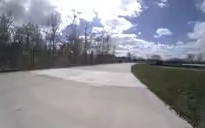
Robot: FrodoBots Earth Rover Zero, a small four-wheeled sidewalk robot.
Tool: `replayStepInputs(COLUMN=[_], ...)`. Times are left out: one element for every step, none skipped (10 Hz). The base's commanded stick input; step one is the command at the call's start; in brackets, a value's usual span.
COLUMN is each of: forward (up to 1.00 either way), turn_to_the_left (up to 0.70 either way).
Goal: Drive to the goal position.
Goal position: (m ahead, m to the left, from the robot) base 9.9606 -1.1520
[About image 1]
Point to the grey road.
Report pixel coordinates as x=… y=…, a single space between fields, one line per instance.
x=196 y=65

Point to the grass verge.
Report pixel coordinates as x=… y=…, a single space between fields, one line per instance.
x=183 y=86

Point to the pale concrete path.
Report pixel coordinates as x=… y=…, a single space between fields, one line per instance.
x=90 y=103

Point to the row of bare trees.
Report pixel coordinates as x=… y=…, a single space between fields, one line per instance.
x=40 y=40

